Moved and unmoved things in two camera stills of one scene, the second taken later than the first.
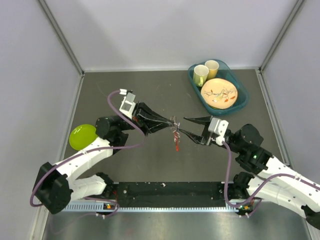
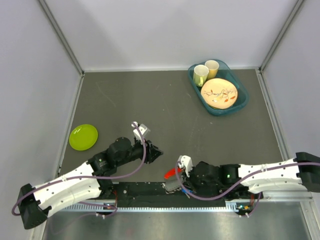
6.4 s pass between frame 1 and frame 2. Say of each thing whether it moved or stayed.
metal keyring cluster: moved
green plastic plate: stayed
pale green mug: stayed
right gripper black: moved
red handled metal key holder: moved
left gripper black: moved
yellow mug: stayed
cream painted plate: stayed
